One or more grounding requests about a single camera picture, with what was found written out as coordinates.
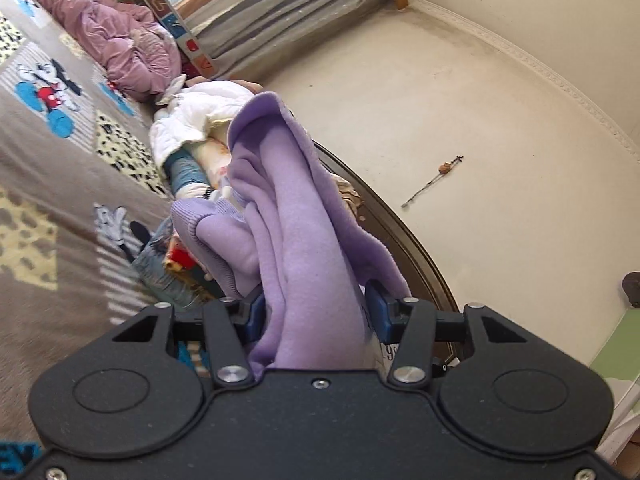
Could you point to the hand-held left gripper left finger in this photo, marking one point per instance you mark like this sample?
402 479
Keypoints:
256 312

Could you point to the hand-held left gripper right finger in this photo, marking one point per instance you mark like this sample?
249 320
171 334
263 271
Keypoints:
377 310

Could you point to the purple sweatshirt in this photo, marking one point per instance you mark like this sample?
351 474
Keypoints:
300 240

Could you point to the dried flower twig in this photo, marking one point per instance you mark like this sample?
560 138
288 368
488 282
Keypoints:
444 167

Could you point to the white padded jacket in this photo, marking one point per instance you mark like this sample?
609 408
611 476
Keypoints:
200 110

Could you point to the green white patterned panel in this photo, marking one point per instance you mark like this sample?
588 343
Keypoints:
620 350

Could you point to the printed cartoon blanket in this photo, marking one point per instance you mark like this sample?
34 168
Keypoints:
45 180

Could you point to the dark round object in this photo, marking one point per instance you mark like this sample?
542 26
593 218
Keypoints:
632 290

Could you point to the colourful alphabet board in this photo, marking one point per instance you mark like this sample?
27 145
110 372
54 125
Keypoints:
187 42

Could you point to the grey curtain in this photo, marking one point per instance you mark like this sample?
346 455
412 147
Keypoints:
280 15

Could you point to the pink quilt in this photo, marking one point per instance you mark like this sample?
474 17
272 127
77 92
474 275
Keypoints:
115 25

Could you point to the dark wooden bed frame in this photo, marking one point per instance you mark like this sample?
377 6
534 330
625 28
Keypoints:
400 245

